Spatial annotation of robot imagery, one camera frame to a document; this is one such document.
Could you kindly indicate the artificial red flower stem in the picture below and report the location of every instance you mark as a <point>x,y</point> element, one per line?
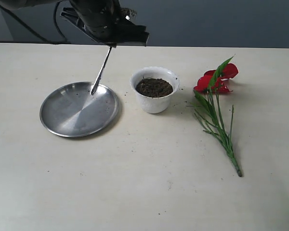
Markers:
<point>207,109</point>

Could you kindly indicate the round steel plate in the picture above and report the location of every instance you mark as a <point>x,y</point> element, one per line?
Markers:
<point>71,111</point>

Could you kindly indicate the white ceramic flower pot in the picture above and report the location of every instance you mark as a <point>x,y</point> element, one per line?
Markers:
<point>154,105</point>

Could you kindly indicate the steel spork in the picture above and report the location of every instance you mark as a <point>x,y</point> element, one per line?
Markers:
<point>129,14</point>

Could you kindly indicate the dark potting soil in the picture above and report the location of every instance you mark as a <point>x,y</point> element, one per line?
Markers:
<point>154,88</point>

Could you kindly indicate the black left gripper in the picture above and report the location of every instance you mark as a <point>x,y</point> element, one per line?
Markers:
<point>102,21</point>

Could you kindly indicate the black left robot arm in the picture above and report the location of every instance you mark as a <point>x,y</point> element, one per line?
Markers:
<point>9,5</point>

